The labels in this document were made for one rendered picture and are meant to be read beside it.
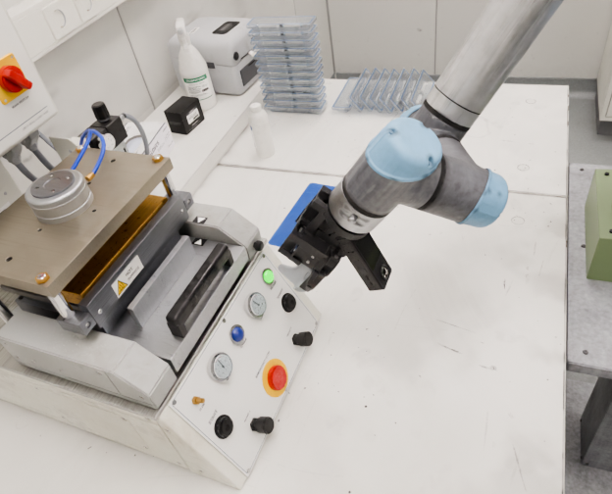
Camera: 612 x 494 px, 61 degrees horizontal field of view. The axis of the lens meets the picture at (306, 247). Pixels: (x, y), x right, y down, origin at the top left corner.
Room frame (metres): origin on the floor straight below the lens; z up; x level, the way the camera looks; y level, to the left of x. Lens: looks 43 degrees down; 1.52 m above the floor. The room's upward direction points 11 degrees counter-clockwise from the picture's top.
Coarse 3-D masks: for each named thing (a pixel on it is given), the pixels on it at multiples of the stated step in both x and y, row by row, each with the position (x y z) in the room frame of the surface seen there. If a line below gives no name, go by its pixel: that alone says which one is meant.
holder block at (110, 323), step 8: (176, 240) 0.65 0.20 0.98; (168, 248) 0.63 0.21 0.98; (160, 256) 0.62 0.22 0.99; (152, 264) 0.60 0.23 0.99; (160, 264) 0.61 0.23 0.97; (152, 272) 0.59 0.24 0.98; (144, 280) 0.57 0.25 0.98; (136, 288) 0.56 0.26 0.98; (128, 296) 0.54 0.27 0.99; (24, 304) 0.56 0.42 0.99; (32, 304) 0.55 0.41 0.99; (40, 304) 0.55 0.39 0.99; (120, 304) 0.53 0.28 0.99; (128, 304) 0.54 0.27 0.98; (32, 312) 0.56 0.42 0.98; (40, 312) 0.55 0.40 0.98; (48, 312) 0.54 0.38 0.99; (56, 312) 0.53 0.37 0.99; (120, 312) 0.52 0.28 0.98; (112, 320) 0.51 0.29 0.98; (96, 328) 0.50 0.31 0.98; (104, 328) 0.49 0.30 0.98; (112, 328) 0.50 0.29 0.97
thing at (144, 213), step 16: (144, 208) 0.65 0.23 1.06; (160, 208) 0.65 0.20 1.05; (128, 224) 0.61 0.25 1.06; (144, 224) 0.61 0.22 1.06; (112, 240) 0.58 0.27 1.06; (128, 240) 0.58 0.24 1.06; (96, 256) 0.56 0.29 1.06; (112, 256) 0.55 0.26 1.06; (80, 272) 0.53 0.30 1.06; (96, 272) 0.52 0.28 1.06; (16, 288) 0.56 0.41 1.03; (64, 288) 0.50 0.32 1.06; (80, 288) 0.50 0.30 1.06
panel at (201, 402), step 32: (256, 288) 0.59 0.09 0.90; (288, 288) 0.63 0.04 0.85; (224, 320) 0.52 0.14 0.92; (256, 320) 0.55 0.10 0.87; (288, 320) 0.58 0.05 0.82; (224, 352) 0.48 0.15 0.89; (256, 352) 0.51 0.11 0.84; (288, 352) 0.54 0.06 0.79; (192, 384) 0.42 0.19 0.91; (224, 384) 0.44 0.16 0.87; (256, 384) 0.47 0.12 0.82; (288, 384) 0.49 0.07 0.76; (192, 416) 0.39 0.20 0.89; (224, 416) 0.40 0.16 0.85; (256, 416) 0.43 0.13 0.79; (224, 448) 0.37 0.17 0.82; (256, 448) 0.39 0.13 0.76
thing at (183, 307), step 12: (216, 252) 0.57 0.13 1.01; (228, 252) 0.58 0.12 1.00; (204, 264) 0.55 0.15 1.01; (216, 264) 0.55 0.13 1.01; (228, 264) 0.58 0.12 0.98; (204, 276) 0.53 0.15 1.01; (192, 288) 0.51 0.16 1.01; (204, 288) 0.52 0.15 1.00; (180, 300) 0.49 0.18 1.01; (192, 300) 0.49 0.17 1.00; (180, 312) 0.47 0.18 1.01; (168, 324) 0.46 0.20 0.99; (180, 324) 0.46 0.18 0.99; (180, 336) 0.46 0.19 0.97
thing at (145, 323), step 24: (192, 240) 0.66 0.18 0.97; (168, 264) 0.57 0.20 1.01; (192, 264) 0.60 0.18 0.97; (240, 264) 0.60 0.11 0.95; (144, 288) 0.53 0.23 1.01; (168, 288) 0.55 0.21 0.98; (216, 288) 0.54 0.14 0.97; (144, 312) 0.50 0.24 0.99; (168, 312) 0.51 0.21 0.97; (192, 312) 0.50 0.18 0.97; (120, 336) 0.48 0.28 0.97; (144, 336) 0.47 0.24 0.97; (168, 336) 0.47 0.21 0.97; (192, 336) 0.47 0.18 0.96; (168, 360) 0.43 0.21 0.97
